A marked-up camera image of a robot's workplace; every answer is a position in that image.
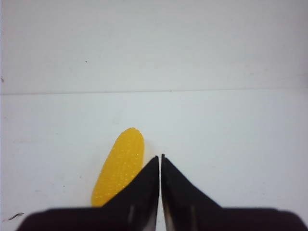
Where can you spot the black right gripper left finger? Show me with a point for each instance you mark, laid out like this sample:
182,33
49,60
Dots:
133,209

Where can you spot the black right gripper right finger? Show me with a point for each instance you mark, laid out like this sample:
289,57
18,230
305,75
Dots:
186,208

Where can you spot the yellow toy corn cob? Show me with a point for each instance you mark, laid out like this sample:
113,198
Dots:
124,162

